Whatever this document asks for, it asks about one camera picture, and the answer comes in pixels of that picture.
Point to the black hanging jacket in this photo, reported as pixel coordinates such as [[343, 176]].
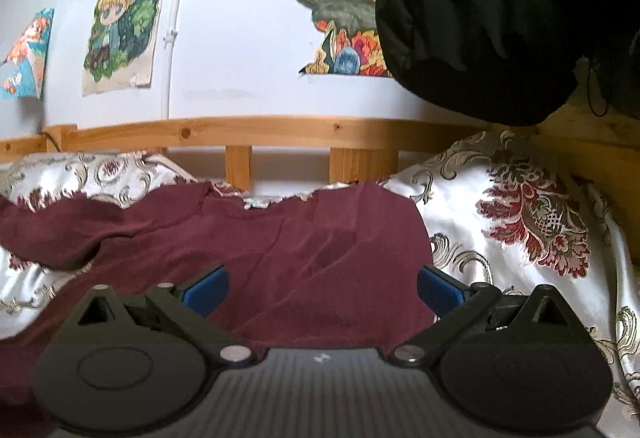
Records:
[[475, 8]]

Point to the wooden bed frame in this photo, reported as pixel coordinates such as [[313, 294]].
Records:
[[280, 131]]

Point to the orange and blue wall poster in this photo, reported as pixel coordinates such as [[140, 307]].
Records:
[[27, 58]]

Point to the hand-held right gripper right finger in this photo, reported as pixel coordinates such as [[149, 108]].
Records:
[[439, 290]]

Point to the maroon knit garment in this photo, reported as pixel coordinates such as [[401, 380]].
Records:
[[300, 243]]

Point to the white wall pipe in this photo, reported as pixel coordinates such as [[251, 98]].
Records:
[[172, 33]]

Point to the blond cartoon figure wall poster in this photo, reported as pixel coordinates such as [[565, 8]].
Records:
[[125, 28]]

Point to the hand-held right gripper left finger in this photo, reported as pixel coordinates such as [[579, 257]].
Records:
[[209, 289]]

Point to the white floral bedspread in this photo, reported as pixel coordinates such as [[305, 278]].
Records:
[[525, 218]]

